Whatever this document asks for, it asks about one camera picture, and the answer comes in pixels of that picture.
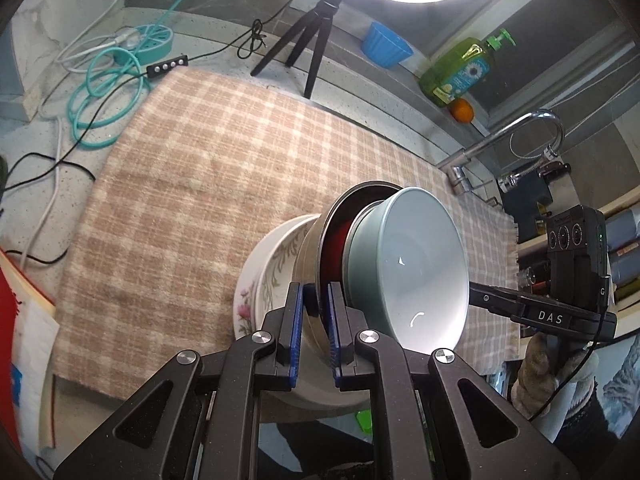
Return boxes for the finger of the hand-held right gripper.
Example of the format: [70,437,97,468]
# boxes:
[467,281,523,318]

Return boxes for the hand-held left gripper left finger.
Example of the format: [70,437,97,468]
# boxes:
[52,282,306,480]

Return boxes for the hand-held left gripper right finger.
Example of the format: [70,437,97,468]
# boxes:
[326,281,581,480]

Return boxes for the leaf print deep plate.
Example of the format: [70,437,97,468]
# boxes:
[252,214,373,411]

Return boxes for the large stainless steel bowl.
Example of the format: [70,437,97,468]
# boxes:
[290,180,403,371]

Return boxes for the small red steel bowl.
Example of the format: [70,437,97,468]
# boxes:
[320,200,386,291]

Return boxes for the pale blue ceramic bowl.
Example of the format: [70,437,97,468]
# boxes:
[342,186,470,353]

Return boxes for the person's right hand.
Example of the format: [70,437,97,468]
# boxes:
[517,332,593,416]

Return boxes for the black knife block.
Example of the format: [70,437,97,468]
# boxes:
[537,162,571,221]

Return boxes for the chrome faucet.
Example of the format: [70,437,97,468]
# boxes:
[436,110,565,196]

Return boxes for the beige checked cloth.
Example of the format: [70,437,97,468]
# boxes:
[52,67,518,398]

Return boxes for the green dish soap bottle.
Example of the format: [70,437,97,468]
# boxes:
[419,28,516,108]

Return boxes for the red white paper packet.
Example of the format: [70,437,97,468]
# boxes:
[0,250,61,451]

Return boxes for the blue ribbed cup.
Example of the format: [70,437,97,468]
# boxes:
[362,21,415,69]

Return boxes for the black tripod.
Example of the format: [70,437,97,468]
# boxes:
[250,0,346,99]

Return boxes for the round teal power strip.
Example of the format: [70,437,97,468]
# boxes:
[117,25,173,66]

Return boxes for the chrome sprayer hose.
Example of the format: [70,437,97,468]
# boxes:
[497,125,561,193]

